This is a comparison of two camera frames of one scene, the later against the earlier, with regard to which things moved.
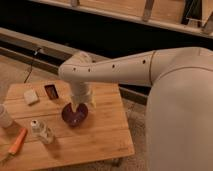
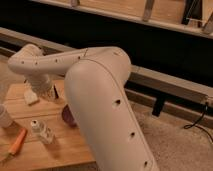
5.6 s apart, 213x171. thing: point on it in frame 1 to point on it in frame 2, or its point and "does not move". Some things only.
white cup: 6,120 does not move
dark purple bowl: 75,117 does not move
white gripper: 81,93 to 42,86
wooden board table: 50,143 does not move
